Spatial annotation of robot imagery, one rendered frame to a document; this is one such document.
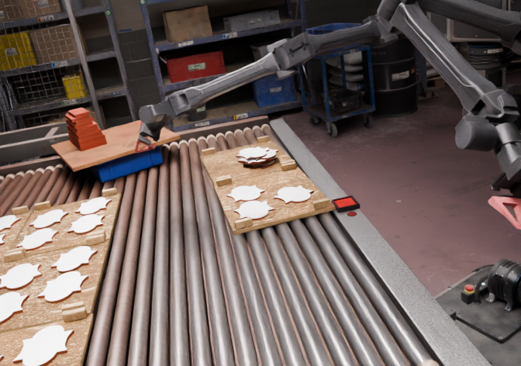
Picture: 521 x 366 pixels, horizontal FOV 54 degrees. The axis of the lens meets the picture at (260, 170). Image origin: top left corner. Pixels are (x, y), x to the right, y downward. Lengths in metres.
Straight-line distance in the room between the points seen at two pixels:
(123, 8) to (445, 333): 5.90
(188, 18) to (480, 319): 4.70
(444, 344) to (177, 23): 5.28
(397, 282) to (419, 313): 0.13
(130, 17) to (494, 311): 5.39
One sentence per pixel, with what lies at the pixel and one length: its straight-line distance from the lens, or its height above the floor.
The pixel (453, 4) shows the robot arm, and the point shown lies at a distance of 1.43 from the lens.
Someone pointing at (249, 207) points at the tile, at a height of 0.94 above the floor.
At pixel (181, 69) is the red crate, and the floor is 0.79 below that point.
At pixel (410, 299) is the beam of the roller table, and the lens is 1.30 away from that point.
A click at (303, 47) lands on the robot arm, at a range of 1.60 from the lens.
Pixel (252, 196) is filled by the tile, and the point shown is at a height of 0.94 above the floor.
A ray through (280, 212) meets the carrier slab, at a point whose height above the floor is 0.94.
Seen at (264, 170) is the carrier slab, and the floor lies 0.94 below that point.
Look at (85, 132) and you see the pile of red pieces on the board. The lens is 2.52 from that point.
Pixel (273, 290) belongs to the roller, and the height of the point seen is 0.92.
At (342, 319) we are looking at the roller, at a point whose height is 0.91.
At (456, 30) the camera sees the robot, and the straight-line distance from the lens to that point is 1.84.
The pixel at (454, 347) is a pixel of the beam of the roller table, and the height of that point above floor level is 0.91.
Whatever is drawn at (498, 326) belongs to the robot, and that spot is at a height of 0.26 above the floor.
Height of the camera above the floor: 1.69
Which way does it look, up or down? 21 degrees down
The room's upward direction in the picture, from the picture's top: 9 degrees counter-clockwise
